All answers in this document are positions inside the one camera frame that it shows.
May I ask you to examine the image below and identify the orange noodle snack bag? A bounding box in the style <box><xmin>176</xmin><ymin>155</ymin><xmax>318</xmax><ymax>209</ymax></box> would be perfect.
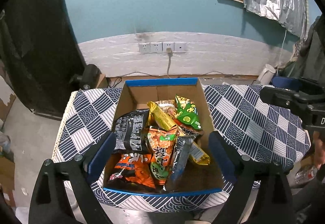
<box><xmin>107</xmin><ymin>153</ymin><xmax>155</xmax><ymax>190</ymax></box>

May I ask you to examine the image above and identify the black snack packet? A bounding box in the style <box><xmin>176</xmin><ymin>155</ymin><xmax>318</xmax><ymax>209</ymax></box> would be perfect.
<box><xmin>112</xmin><ymin>109</ymin><xmax>150</xmax><ymax>154</ymax></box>
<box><xmin>163</xmin><ymin>136</ymin><xmax>195</xmax><ymax>192</ymax></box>

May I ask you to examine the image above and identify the small green candy packet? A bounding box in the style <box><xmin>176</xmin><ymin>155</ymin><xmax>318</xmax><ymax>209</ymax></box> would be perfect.
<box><xmin>175</xmin><ymin>95</ymin><xmax>202</xmax><ymax>130</ymax></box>

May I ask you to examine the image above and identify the orange green snack bag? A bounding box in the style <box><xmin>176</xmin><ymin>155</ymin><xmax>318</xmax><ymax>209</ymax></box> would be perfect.
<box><xmin>147</xmin><ymin>126</ymin><xmax>177</xmax><ymax>185</ymax></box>

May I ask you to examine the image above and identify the yellow fries snack bag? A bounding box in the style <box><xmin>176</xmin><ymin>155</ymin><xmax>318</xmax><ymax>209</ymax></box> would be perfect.
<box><xmin>155</xmin><ymin>100</ymin><xmax>177</xmax><ymax>119</ymax></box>

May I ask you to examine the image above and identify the tall gold chips packet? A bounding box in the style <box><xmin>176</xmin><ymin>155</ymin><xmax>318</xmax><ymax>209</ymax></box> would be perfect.
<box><xmin>147</xmin><ymin>101</ymin><xmax>177</xmax><ymax>131</ymax></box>

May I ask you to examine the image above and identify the gold biscuit packet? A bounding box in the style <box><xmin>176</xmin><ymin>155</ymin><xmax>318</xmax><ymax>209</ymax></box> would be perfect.
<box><xmin>189</xmin><ymin>142</ymin><xmax>210</xmax><ymax>166</ymax></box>

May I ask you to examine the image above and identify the red snack bag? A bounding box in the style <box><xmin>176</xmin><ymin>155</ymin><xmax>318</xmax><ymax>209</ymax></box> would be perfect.
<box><xmin>173</xmin><ymin>119</ymin><xmax>204</xmax><ymax>137</ymax></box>

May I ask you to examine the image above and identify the right hand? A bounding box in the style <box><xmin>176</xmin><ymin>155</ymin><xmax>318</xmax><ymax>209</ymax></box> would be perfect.
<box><xmin>313</xmin><ymin>131</ymin><xmax>325</xmax><ymax>169</ymax></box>

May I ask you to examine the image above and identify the grey hanging jacket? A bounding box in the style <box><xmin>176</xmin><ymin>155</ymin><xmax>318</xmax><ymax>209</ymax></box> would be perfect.
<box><xmin>279</xmin><ymin>14</ymin><xmax>324</xmax><ymax>84</ymax></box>

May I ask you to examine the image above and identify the plastic bottle red label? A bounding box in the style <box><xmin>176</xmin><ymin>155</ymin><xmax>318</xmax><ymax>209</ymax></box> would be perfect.
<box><xmin>294</xmin><ymin>165</ymin><xmax>318</xmax><ymax>185</ymax></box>

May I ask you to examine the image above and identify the white mug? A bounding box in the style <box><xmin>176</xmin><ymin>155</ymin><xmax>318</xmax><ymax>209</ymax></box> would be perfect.
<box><xmin>257</xmin><ymin>64</ymin><xmax>276</xmax><ymax>85</ymax></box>

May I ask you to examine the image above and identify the navy white patterned tablecloth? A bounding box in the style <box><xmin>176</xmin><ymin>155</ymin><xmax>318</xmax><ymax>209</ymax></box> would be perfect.
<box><xmin>52</xmin><ymin>78</ymin><xmax>311</xmax><ymax>212</ymax></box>

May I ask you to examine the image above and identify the cardboard box with blue rim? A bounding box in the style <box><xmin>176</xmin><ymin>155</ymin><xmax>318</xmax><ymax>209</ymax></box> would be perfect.
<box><xmin>104</xmin><ymin>78</ymin><xmax>223</xmax><ymax>195</ymax></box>

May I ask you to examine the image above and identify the large black panel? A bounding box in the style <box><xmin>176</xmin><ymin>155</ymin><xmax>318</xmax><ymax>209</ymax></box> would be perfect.
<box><xmin>1</xmin><ymin>0</ymin><xmax>85</xmax><ymax>116</ymax></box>

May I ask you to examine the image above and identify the grey power cable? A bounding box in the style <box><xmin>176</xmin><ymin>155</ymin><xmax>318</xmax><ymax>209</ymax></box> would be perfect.
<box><xmin>108</xmin><ymin>47</ymin><xmax>226</xmax><ymax>88</ymax></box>

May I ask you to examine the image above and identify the white wall socket strip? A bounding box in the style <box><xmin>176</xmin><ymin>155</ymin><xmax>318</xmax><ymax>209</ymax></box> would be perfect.
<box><xmin>138</xmin><ymin>42</ymin><xmax>187</xmax><ymax>54</ymax></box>

